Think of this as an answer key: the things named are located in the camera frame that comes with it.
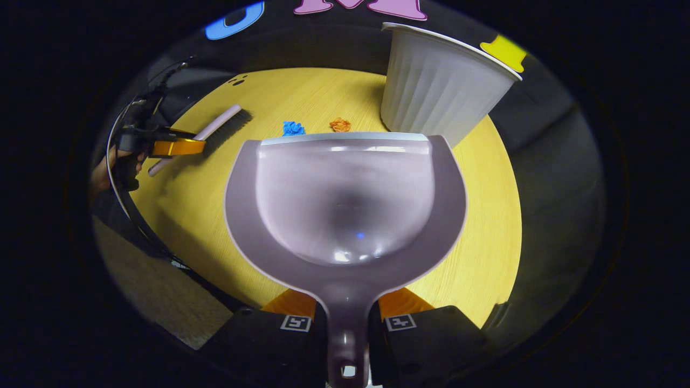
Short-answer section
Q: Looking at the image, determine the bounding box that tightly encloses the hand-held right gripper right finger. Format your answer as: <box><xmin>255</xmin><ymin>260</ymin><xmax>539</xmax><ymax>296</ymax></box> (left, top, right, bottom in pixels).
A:
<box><xmin>368</xmin><ymin>287</ymin><xmax>494</xmax><ymax>386</ymax></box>

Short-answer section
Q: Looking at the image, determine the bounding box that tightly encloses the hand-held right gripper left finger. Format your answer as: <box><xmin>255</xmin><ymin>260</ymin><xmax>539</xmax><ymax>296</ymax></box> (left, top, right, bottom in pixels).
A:
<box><xmin>205</xmin><ymin>288</ymin><xmax>330</xmax><ymax>386</ymax></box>

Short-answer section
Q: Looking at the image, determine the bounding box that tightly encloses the small pink broom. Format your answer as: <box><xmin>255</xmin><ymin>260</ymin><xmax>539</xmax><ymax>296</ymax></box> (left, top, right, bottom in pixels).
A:
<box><xmin>148</xmin><ymin>105</ymin><xmax>253</xmax><ymax>177</ymax></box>

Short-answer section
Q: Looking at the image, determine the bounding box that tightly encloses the pink plastic dustpan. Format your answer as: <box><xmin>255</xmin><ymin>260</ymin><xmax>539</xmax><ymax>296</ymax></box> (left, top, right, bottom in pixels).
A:
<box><xmin>224</xmin><ymin>132</ymin><xmax>467</xmax><ymax>388</ymax></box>

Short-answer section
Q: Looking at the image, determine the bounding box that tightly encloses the white ribbed garbage bin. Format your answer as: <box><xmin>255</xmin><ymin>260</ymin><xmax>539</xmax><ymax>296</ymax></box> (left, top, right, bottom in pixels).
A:
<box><xmin>380</xmin><ymin>23</ymin><xmax>522</xmax><ymax>149</ymax></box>

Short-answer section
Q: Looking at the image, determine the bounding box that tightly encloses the yellow wooden desktop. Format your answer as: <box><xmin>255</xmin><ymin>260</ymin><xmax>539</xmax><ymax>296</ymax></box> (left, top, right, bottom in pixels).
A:
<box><xmin>129</xmin><ymin>67</ymin><xmax>522</xmax><ymax>329</ymax></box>

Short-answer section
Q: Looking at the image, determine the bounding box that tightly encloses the thin gripper cable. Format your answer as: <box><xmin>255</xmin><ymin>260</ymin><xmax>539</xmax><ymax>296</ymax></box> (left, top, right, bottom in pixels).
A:
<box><xmin>106</xmin><ymin>57</ymin><xmax>192</xmax><ymax>270</ymax></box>

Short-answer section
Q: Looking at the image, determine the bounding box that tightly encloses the black table bracket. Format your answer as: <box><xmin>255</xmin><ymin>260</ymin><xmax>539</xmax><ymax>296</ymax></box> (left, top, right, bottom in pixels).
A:
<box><xmin>481</xmin><ymin>301</ymin><xmax>511</xmax><ymax>330</ymax></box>

